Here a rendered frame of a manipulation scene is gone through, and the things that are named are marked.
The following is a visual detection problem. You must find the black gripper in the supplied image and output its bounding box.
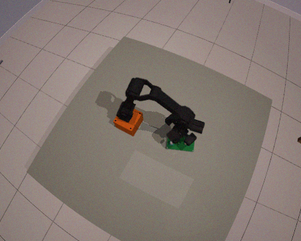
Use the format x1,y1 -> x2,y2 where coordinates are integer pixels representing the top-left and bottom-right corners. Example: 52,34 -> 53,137
165,114 -> 197,146

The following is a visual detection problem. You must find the green circuit board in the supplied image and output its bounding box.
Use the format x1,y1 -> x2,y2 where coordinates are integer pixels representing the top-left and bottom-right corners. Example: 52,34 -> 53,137
167,137 -> 194,152

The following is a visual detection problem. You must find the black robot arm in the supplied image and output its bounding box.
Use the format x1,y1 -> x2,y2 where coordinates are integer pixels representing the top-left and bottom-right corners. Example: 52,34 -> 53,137
117,78 -> 205,144

